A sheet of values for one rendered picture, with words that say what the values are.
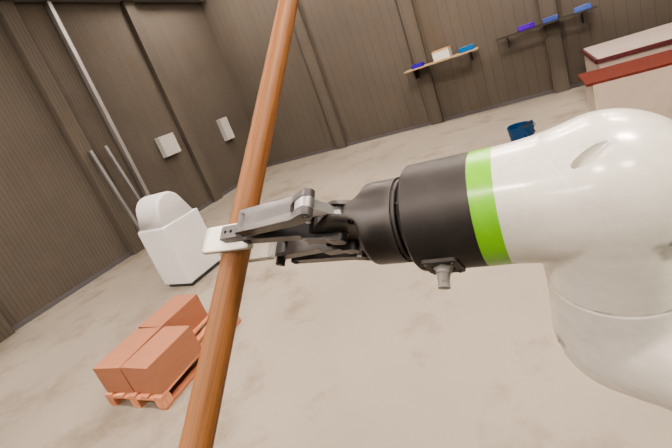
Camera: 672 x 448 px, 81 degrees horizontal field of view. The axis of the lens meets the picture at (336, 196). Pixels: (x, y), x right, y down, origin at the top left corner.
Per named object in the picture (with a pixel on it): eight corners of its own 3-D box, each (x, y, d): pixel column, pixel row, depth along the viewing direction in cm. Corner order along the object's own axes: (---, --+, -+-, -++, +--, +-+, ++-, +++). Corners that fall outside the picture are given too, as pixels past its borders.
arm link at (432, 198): (487, 175, 38) (461, 120, 31) (501, 299, 32) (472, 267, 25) (426, 186, 40) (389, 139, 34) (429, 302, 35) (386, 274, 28)
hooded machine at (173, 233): (196, 264, 649) (158, 188, 610) (224, 260, 619) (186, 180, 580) (165, 289, 591) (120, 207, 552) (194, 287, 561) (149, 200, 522)
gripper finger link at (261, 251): (274, 231, 44) (279, 234, 45) (230, 239, 48) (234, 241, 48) (270, 257, 43) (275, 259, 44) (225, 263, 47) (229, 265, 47)
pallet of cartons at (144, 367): (193, 322, 463) (177, 292, 451) (244, 321, 426) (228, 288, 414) (108, 405, 367) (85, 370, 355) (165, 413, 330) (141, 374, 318)
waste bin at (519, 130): (533, 146, 623) (527, 116, 609) (547, 150, 585) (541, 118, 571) (507, 155, 625) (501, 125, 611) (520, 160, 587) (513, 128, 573)
